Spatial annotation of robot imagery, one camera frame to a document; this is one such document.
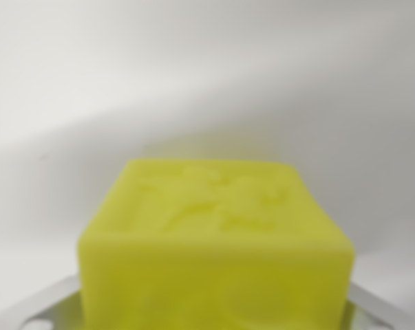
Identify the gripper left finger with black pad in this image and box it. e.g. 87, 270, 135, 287
30, 274, 89, 330

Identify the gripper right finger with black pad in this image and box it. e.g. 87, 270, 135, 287
343, 280, 394, 330

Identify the yellow cube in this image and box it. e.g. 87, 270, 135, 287
76, 158, 357, 330

